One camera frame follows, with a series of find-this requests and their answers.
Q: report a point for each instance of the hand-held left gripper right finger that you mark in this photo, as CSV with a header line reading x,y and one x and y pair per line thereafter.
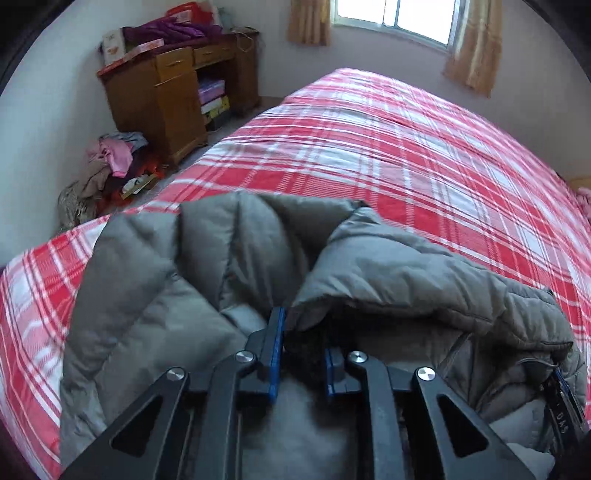
x,y
330,374

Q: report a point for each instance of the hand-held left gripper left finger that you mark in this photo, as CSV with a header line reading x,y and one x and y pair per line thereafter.
x,y
276,355

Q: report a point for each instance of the grey puffer jacket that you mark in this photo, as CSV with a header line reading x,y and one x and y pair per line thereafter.
x,y
184,277

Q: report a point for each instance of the pile of clothes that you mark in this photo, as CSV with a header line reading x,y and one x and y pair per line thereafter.
x,y
115,170

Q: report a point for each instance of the bed with red plaid sheet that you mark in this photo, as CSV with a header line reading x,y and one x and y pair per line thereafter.
x,y
369,161

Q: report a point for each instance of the pink cloth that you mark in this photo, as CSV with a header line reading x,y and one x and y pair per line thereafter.
x,y
584,194

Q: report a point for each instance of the yellow and black box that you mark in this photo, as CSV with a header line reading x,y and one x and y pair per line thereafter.
x,y
216,107

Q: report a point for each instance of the wooden desk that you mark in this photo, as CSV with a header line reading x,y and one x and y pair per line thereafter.
x,y
178,106

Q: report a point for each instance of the purple box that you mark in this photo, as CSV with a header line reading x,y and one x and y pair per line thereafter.
x,y
211,91

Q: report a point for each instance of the flat red box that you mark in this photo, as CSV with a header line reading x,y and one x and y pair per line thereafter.
x,y
138,51

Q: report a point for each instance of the beige curtain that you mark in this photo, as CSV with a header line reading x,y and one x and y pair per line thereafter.
x,y
475,46
308,21

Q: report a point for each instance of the pale green bag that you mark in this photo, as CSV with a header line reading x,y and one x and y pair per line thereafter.
x,y
226,19

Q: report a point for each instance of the purple blanket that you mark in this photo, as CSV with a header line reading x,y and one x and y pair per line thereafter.
x,y
171,32

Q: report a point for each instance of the white printed box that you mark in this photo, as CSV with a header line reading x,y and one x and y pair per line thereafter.
x,y
113,46

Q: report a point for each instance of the red box on desk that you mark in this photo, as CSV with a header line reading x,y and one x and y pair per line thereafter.
x,y
187,11

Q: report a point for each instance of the window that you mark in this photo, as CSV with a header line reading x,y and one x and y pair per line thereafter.
x,y
397,16

